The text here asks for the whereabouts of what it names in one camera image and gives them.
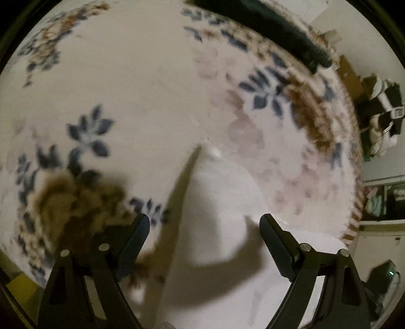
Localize floral cream bed blanket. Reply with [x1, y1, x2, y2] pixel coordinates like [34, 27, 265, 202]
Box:
[0, 0, 368, 317]

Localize white pants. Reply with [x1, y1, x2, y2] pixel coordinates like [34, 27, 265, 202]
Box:
[134, 147, 351, 328]

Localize white shelf unit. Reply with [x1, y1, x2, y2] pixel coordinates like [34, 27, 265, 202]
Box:
[360, 177, 404, 236]

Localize dark green garment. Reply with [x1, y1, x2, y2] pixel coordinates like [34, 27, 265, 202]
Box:
[194, 0, 332, 73]

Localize black device with green light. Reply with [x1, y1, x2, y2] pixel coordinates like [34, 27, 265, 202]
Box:
[363, 258, 401, 317]

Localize cluttered dark shelf items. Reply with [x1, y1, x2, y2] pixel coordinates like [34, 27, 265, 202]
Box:
[355, 74, 404, 162]

